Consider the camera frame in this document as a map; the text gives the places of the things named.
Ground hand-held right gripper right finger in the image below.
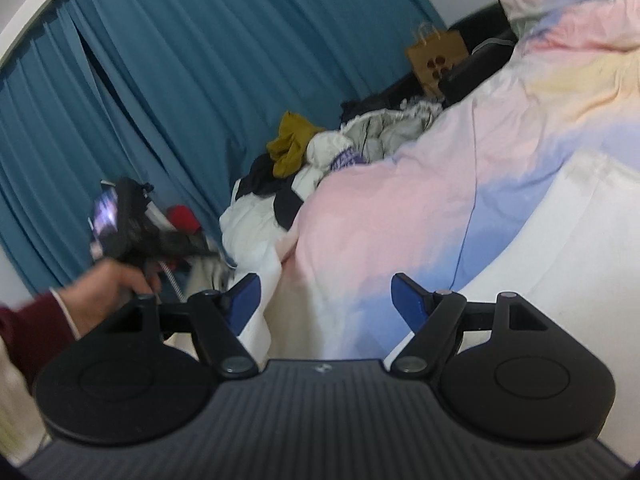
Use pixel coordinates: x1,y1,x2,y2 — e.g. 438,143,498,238
390,272,551,378

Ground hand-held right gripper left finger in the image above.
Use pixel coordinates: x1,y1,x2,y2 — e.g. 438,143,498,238
102,272,262,378

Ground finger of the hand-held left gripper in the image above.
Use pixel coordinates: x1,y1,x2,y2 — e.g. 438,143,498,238
160,230,217,265

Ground white pants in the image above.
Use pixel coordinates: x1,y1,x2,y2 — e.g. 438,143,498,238
470,150,640,441

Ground person's left forearm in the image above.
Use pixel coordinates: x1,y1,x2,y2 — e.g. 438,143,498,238
0,287,82,397

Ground person's left hand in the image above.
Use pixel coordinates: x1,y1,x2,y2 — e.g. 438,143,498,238
50,259,157,341

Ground red garment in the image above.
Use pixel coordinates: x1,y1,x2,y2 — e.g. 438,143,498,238
166,205,204,234

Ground white puffy jacket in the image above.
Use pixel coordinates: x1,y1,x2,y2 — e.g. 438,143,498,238
218,167,322,272

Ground pastel tie-dye duvet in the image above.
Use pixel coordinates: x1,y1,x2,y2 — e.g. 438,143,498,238
240,0,640,361

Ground black garment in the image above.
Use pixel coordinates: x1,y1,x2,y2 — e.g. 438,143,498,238
235,152,307,227
340,91,417,122

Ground blue curtain panel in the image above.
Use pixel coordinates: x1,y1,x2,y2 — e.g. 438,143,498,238
65,0,451,243
0,2,173,297

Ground mustard yellow garment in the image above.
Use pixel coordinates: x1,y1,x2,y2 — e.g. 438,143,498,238
266,111,326,179

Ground white garment with purple label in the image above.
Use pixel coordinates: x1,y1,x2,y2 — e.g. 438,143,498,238
306,130,372,172

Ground grey crumpled garment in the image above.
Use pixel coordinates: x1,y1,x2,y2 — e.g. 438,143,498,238
345,99,444,162

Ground brown paper bag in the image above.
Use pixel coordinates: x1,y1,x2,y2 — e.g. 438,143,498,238
405,22,469,99

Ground black sofa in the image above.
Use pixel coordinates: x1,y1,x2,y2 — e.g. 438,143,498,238
345,2,519,112

